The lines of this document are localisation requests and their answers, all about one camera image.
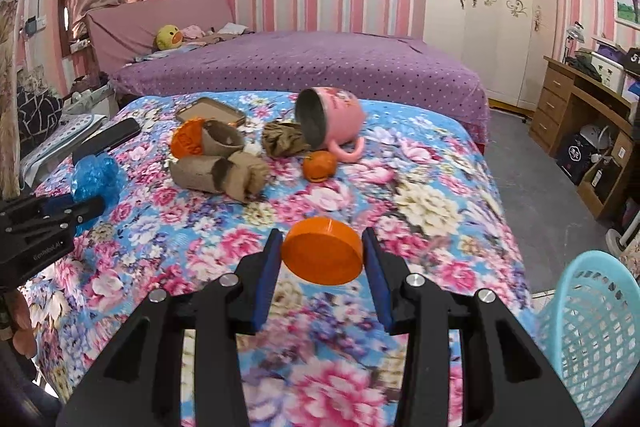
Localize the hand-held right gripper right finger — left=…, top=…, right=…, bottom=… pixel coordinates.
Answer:
left=361, top=227, right=586, bottom=427

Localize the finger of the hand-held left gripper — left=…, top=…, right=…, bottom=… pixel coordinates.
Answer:
left=62, top=197, right=107, bottom=235
left=39, top=196, right=76, bottom=214

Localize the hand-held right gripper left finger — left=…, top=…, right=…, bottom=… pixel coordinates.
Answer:
left=56, top=228, right=285, bottom=427

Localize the blue plastic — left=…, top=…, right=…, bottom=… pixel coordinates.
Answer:
left=70, top=155, right=128, bottom=208

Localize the orange round plastic lid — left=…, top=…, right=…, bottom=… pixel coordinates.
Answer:
left=281, top=217, right=364, bottom=284

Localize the orange ribbed cap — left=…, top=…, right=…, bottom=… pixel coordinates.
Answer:
left=170, top=118, right=206, bottom=158

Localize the tangerine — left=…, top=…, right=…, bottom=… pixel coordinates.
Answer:
left=302, top=150, right=338, bottom=182

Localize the brown cloth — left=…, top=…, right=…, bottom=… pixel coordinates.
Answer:
left=261, top=119, right=311, bottom=158

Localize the teal plastic basket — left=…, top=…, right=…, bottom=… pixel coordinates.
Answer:
left=532, top=249, right=640, bottom=425

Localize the person's left hand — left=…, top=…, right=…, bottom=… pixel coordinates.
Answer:
left=0, top=291, right=38, bottom=355

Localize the white dotted cloth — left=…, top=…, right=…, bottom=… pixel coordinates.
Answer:
left=20, top=112, right=108, bottom=188

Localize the floral printed blanket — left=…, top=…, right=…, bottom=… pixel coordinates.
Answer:
left=17, top=89, right=538, bottom=427

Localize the black patterned cushion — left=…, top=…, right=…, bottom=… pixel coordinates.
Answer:
left=17, top=84, right=63, bottom=145

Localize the golden floral curtain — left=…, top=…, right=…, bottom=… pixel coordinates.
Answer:
left=0, top=0, right=23, bottom=200

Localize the brown phone case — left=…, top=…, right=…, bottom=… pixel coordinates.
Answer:
left=175, top=97, right=246, bottom=128

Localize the pink metal-lined mug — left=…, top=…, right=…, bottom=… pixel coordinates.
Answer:
left=294, top=87, right=366, bottom=164

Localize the pink covered headboard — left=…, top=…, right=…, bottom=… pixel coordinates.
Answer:
left=84, top=0, right=236, bottom=75

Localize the yellow duck plush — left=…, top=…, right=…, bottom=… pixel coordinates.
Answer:
left=156, top=25, right=182, bottom=52

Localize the purple dotted bed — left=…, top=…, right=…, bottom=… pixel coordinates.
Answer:
left=110, top=31, right=490, bottom=142

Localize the black box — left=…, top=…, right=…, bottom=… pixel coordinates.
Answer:
left=556, top=132, right=598, bottom=185

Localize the white round fan base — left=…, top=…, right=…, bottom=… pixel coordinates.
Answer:
left=605, top=227, right=629, bottom=253

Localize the cardboard box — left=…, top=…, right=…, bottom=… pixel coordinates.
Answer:
left=577, top=154, right=626, bottom=218

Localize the wooden desk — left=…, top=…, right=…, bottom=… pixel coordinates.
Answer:
left=529, top=56, right=640, bottom=220

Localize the white appliance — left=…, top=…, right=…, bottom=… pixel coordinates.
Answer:
left=577, top=122, right=616, bottom=152

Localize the white wardrobe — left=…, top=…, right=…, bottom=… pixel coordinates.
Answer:
left=422, top=0, right=558, bottom=110

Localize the dark green bag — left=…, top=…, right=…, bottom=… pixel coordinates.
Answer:
left=575, top=49, right=603, bottom=70

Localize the desk lamp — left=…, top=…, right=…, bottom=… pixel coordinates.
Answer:
left=565, top=22, right=588, bottom=64

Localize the white storage box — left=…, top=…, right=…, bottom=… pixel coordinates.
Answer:
left=592, top=38, right=628, bottom=90

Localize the wall poster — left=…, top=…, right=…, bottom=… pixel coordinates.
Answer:
left=614, top=0, right=640, bottom=26

